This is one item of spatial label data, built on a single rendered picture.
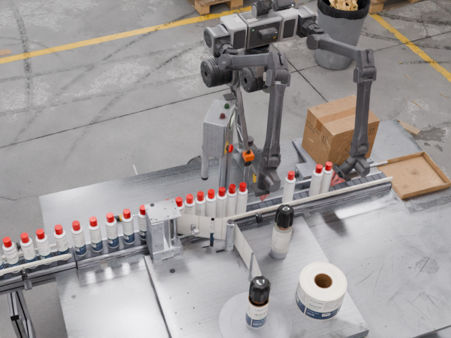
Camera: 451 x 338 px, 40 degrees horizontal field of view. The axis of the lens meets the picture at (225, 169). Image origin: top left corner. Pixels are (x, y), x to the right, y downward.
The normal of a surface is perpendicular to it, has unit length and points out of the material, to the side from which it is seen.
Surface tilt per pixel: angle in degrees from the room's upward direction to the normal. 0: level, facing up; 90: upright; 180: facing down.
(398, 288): 0
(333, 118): 0
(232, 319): 0
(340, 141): 90
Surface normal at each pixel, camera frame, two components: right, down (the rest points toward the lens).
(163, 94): 0.04, -0.72
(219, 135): -0.26, 0.66
